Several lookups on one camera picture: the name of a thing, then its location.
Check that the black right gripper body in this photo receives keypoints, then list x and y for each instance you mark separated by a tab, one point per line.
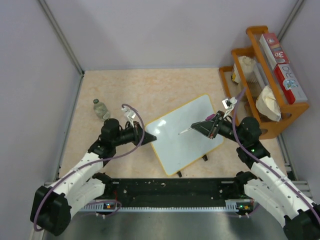
224	127

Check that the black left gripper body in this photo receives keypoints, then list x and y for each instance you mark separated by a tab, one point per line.
137	138

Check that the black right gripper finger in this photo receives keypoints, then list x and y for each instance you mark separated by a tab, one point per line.
209	133
208	124

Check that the purple-capped whiteboard marker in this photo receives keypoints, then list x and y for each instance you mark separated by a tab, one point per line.
188	129

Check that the yellow-framed whiteboard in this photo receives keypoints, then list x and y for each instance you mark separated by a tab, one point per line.
177	151

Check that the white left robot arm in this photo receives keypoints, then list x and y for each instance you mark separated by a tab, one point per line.
82	170

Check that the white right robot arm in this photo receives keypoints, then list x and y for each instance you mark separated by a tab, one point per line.
265	183

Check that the black whiteboard clip upper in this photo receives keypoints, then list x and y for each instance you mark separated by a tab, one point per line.
205	157

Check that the clear plastic bottle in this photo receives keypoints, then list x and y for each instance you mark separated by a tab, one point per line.
101	110

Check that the orange wooden rack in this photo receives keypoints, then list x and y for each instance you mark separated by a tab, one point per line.
254	83

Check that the small yellow white box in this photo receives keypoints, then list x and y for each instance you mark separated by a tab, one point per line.
235	75

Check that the crumpled beige cloth front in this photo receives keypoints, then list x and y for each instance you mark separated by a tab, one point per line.
267	105

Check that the red white box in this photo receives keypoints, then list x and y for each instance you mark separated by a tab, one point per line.
289	84

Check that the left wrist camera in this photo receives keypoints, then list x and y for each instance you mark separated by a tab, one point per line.
129	114

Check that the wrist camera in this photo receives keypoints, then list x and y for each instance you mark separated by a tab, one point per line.
129	114
229	104

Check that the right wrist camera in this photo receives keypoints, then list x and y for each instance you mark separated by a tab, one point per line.
229	104

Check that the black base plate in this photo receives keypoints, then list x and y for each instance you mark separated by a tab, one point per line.
171	192

